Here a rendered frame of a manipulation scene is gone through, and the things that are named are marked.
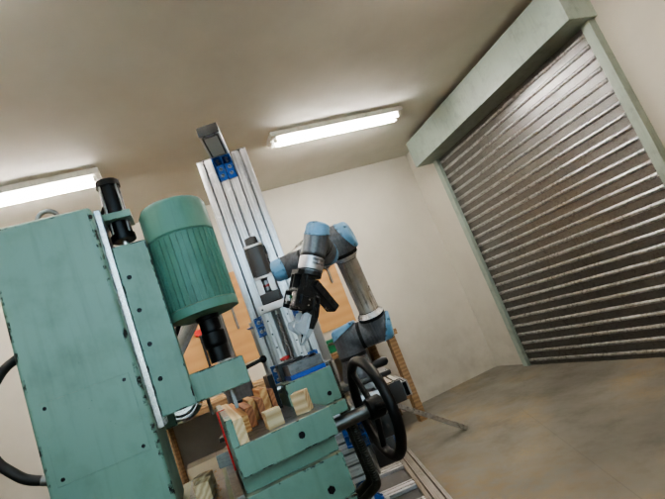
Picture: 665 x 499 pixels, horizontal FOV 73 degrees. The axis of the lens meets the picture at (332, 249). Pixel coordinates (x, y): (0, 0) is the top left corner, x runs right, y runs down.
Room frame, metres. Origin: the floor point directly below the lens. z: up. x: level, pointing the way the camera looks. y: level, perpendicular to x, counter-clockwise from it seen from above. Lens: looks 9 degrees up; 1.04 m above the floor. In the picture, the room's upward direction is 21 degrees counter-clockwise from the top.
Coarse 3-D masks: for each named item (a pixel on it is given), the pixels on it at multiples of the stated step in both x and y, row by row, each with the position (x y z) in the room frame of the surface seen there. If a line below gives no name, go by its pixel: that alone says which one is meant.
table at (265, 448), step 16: (336, 400) 1.24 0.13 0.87; (288, 416) 1.07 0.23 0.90; (304, 416) 0.98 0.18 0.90; (320, 416) 0.98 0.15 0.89; (256, 432) 1.02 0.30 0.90; (272, 432) 0.95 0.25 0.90; (288, 432) 0.96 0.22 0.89; (304, 432) 0.97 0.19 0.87; (320, 432) 0.98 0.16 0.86; (336, 432) 0.99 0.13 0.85; (240, 448) 0.93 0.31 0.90; (256, 448) 0.93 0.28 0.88; (272, 448) 0.95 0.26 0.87; (288, 448) 0.96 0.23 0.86; (304, 448) 0.97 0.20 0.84; (240, 464) 0.92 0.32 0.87; (256, 464) 0.93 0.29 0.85; (272, 464) 0.94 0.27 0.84
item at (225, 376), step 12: (228, 360) 1.14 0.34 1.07; (240, 360) 1.15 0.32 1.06; (204, 372) 1.12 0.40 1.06; (216, 372) 1.13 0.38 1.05; (228, 372) 1.14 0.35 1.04; (240, 372) 1.15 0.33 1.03; (192, 384) 1.11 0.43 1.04; (204, 384) 1.12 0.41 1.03; (216, 384) 1.13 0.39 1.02; (228, 384) 1.14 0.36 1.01; (240, 384) 1.15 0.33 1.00; (204, 396) 1.12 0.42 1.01
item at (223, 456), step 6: (222, 450) 1.28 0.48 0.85; (228, 450) 1.25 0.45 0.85; (216, 456) 1.24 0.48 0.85; (222, 456) 1.24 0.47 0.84; (228, 456) 1.25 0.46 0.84; (222, 462) 1.24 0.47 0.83; (228, 462) 1.24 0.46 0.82; (228, 468) 1.21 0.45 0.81; (228, 474) 1.14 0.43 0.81; (234, 474) 1.12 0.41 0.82; (234, 480) 1.06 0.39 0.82; (234, 486) 1.01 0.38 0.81; (240, 486) 0.99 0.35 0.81; (234, 492) 0.96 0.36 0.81; (240, 492) 0.94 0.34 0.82; (240, 498) 0.92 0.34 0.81
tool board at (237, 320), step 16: (336, 272) 4.86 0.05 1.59; (336, 288) 4.83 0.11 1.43; (240, 304) 4.47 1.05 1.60; (320, 304) 4.75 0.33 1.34; (224, 320) 4.39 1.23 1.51; (240, 320) 4.45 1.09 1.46; (320, 320) 4.72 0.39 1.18; (336, 320) 4.79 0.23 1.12; (240, 336) 4.43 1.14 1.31; (192, 352) 4.26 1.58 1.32; (240, 352) 4.41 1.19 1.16; (256, 352) 4.46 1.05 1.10; (192, 368) 4.24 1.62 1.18
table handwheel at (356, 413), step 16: (352, 368) 1.32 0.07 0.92; (368, 368) 1.20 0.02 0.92; (352, 384) 1.38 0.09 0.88; (384, 384) 1.17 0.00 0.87; (352, 400) 1.40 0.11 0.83; (368, 400) 1.27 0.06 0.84; (384, 400) 1.16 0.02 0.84; (352, 416) 1.25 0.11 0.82; (368, 416) 1.27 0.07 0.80; (400, 416) 1.16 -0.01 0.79; (368, 432) 1.38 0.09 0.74; (400, 432) 1.16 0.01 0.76; (384, 448) 1.32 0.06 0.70; (400, 448) 1.19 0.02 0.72
